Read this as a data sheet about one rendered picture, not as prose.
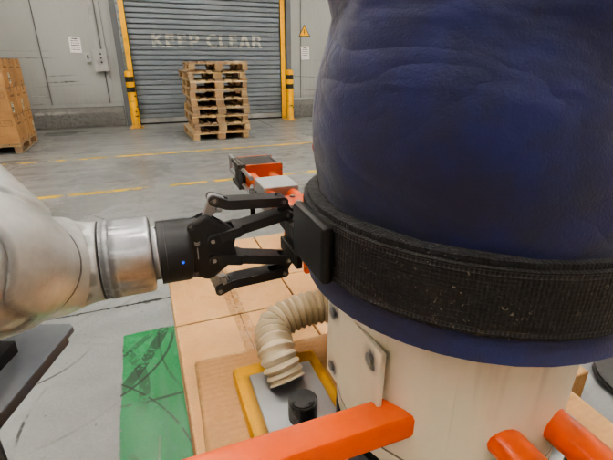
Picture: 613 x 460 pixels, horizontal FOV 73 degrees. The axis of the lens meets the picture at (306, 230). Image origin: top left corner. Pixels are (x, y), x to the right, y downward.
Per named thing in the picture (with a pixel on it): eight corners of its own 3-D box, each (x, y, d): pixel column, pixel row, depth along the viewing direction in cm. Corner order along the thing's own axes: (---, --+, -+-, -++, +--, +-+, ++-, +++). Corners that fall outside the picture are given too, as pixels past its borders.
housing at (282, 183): (300, 209, 72) (300, 183, 70) (263, 214, 70) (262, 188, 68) (287, 197, 78) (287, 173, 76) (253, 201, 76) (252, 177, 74)
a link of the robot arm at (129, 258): (111, 277, 53) (161, 269, 55) (109, 315, 45) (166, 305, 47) (99, 210, 49) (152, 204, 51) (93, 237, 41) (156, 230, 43)
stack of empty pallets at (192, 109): (253, 137, 763) (249, 61, 714) (192, 141, 726) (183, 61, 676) (237, 128, 874) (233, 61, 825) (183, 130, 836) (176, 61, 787)
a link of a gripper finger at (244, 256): (210, 255, 49) (209, 265, 50) (296, 258, 54) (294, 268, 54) (205, 242, 53) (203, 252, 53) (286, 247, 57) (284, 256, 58)
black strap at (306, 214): (763, 291, 23) (795, 225, 22) (410, 405, 15) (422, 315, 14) (476, 184, 43) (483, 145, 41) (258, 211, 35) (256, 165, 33)
